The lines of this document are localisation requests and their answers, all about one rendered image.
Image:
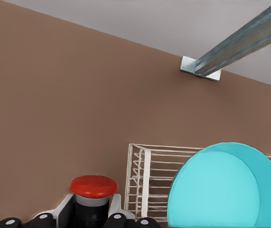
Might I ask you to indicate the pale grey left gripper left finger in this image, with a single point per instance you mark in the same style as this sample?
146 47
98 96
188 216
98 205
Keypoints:
62 209

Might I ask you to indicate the silver frame post with foot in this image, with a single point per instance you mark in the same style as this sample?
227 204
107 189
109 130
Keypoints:
239 42

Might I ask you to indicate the red button switch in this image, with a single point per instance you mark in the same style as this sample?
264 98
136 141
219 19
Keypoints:
93 186

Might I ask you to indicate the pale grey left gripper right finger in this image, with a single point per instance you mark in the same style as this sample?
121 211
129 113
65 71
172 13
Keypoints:
116 209

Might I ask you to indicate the turquoise plate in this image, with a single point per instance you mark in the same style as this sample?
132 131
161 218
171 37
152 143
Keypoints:
213 190

